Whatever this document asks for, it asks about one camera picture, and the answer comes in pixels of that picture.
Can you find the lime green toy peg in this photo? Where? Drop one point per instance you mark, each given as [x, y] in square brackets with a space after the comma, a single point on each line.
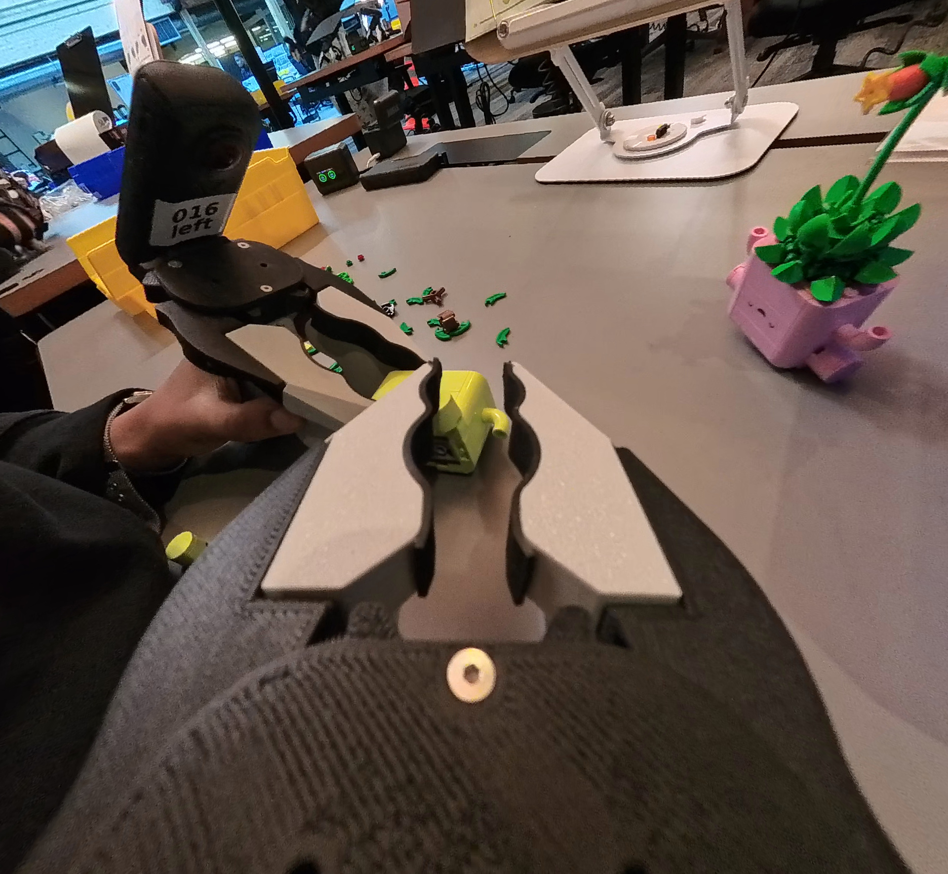
[185, 549]

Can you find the pink toy pot with plant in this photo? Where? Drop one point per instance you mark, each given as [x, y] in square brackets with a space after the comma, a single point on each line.
[778, 311]

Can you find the printed paper sheet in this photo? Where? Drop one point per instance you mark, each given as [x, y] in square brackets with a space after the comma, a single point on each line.
[922, 144]

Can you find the small orange black toy piece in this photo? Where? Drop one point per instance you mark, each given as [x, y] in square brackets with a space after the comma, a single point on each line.
[658, 133]

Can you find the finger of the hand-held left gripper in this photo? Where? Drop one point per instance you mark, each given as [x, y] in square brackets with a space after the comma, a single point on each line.
[363, 318]
[296, 378]

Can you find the scattered green toy leaves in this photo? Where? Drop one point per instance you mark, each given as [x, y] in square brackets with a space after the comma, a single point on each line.
[495, 298]

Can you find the lime green toy pot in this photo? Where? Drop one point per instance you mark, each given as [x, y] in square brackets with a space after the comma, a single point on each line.
[466, 407]

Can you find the brown toy block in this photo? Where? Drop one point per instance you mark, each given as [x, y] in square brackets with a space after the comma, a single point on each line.
[446, 318]

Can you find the person's left hand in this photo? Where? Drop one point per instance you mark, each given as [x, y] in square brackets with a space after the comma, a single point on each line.
[192, 415]

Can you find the dark patterned cloth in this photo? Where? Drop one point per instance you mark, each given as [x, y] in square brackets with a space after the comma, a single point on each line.
[18, 222]

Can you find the yellow plastic bin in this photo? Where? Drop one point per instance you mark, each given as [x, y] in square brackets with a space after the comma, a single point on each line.
[274, 200]

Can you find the upright black device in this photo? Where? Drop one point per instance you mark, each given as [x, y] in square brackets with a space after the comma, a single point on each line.
[387, 122]

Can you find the wooden desk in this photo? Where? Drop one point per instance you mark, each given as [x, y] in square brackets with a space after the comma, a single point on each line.
[348, 67]

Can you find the blue plastic bin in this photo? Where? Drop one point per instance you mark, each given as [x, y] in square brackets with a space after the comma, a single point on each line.
[100, 174]

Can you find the white paper roll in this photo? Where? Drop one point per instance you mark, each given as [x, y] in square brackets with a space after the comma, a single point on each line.
[81, 137]

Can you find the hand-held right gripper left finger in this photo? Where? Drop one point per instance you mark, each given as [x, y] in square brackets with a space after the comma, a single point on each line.
[355, 511]

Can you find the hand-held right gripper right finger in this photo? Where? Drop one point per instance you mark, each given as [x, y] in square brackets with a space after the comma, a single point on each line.
[585, 518]

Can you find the flat black box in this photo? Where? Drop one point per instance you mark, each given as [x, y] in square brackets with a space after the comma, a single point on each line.
[404, 170]

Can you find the black charger with green lights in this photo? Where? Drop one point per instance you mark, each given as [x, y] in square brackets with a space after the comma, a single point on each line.
[332, 170]

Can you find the person's left forearm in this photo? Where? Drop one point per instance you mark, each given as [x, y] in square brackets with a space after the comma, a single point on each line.
[52, 459]

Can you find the white book stand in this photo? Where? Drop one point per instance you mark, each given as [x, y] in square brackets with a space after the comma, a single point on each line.
[666, 155]

